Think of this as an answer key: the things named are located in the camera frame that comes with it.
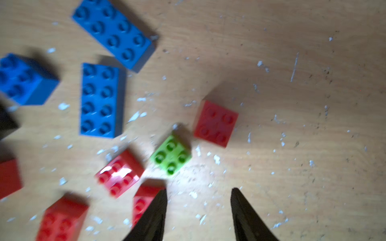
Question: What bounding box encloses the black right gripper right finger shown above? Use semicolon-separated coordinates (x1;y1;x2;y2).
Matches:
230;188;278;241

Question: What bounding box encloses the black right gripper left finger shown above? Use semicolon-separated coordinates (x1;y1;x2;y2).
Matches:
124;190;167;241

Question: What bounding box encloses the red long brick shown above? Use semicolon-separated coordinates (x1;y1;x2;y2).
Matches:
132;184;166;227
36;196;89;241

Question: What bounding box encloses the green square brick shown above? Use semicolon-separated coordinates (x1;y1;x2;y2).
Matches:
150;133;192;176

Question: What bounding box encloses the small red base brick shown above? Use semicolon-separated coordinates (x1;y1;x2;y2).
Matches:
193;100;239;148

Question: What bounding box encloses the small red square brick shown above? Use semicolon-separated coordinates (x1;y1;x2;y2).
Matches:
95;150;145;199

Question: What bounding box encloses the blue long brick near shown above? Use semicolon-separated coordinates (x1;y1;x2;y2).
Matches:
79;63;126;139

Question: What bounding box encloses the blue long brick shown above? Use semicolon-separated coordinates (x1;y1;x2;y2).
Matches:
79;63;126;139
72;1;155;73

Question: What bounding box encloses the red tall square brick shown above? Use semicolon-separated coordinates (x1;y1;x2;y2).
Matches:
1;159;23;199

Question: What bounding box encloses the black square brick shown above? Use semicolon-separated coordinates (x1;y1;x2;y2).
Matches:
1;104;20;140

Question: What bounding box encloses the small blue square brick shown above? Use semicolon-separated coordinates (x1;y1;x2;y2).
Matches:
1;53;59;105

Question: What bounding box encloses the blue long brick far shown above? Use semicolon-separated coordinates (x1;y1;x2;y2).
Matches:
72;1;155;73

